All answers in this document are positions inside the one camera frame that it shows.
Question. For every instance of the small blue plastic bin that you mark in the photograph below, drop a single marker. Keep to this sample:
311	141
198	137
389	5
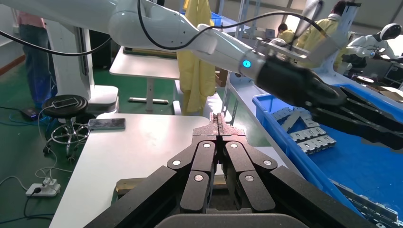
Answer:
216	19

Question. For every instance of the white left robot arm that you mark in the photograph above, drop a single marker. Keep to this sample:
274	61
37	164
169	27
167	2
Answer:
157	22

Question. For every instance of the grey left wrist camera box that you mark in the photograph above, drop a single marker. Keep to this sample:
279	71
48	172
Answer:
283	48

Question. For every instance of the long grey metal bar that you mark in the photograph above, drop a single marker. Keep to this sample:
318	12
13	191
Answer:
291	121

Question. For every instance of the dark long metal strip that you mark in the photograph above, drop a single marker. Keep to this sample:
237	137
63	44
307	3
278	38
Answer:
365	201

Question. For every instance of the dark grey smartphone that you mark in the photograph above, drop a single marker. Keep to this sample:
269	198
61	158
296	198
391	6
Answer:
107	124

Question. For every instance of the white humanoid robot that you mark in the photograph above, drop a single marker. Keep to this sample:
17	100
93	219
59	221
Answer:
365	42

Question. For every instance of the person in pink shirt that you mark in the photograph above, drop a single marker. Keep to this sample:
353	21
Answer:
34	63

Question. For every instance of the black round stool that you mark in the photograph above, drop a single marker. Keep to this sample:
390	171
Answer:
64	110

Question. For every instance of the silver smartphone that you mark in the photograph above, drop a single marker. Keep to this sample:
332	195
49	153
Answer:
65	103

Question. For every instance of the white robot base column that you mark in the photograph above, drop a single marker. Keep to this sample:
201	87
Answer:
69	63

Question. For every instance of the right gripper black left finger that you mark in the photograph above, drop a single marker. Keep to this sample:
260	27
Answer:
201	163

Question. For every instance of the white slotted metal shelf rack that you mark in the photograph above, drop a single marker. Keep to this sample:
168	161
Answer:
244	91

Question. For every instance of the black-haired person in yellow coat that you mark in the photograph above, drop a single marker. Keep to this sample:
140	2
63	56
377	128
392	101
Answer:
329	25

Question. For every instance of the cardboard box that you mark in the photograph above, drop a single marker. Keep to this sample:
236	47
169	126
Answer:
390	93

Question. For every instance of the seated person in yellow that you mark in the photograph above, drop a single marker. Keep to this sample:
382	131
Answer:
288	36

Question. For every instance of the grey stamped metal bracket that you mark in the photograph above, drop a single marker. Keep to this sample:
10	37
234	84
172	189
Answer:
307	134
316	144
310	122
283	114

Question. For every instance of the white office table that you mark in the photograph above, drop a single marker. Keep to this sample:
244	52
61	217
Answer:
141	66

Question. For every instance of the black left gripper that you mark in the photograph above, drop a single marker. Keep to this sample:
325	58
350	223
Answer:
299	85

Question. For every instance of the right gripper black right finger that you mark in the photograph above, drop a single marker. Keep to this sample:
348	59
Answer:
239	163

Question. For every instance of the large blue plastic bin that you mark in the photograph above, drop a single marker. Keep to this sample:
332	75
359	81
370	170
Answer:
362	163

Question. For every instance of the white power strip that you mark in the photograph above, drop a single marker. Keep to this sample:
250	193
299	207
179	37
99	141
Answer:
41	190

